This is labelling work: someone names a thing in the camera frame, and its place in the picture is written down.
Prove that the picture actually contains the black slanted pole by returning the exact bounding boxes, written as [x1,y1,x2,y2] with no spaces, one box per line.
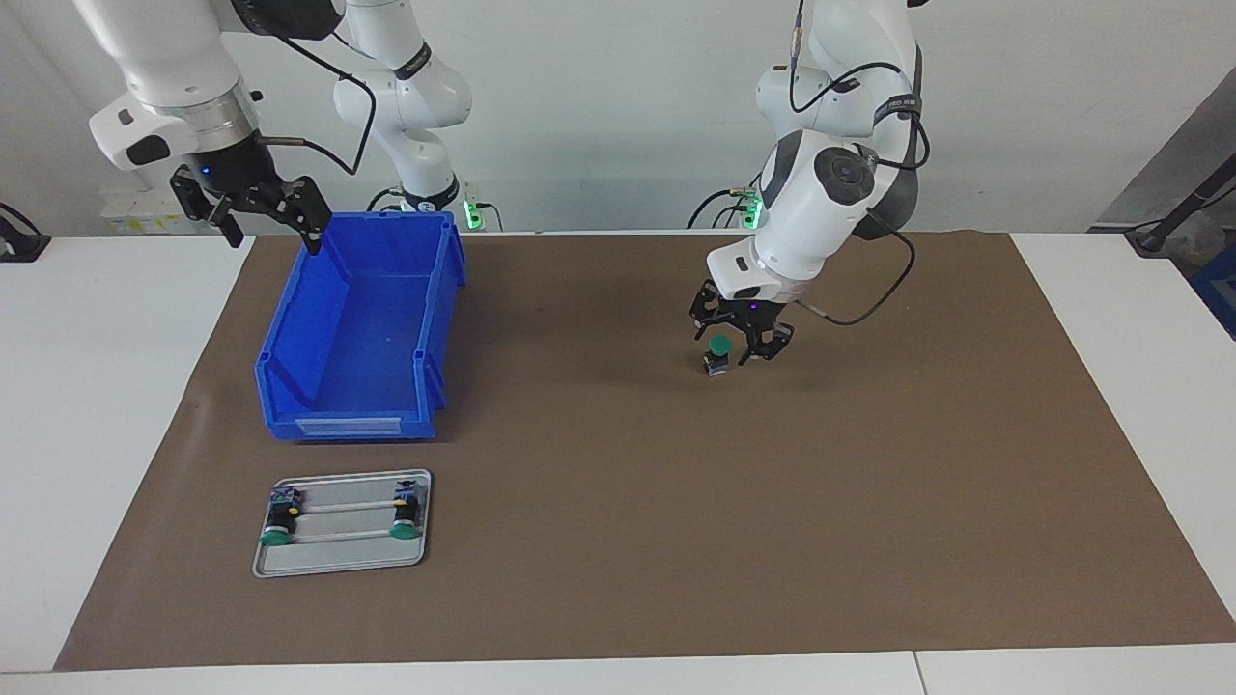
[1128,154,1236,257]

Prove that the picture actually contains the white wall socket box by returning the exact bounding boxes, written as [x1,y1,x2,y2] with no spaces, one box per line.
[99,186,209,236]

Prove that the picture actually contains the black base cable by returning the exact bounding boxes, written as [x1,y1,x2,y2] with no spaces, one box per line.
[686,145,778,231]

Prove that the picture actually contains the blue plastic storage bin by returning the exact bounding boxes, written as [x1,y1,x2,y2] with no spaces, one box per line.
[254,210,468,443]

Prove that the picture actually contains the brown table mat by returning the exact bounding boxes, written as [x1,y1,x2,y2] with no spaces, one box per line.
[53,230,1236,672]

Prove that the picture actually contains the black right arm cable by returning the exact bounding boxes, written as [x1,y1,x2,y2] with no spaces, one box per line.
[246,19,378,177]

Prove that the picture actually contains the blue crate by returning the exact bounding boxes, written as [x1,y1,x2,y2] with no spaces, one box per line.
[1190,253,1236,341]

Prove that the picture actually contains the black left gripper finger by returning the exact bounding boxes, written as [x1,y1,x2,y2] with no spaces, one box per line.
[738,324,796,367]
[688,280,720,344]

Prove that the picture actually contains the black clamp stand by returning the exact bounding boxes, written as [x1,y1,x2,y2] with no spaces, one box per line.
[0,201,51,264]

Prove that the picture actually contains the grey metal tray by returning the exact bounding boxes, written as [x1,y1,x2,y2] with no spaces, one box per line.
[252,469,433,579]

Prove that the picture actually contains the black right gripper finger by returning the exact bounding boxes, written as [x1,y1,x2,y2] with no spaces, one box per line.
[273,177,332,257]
[171,169,244,249]

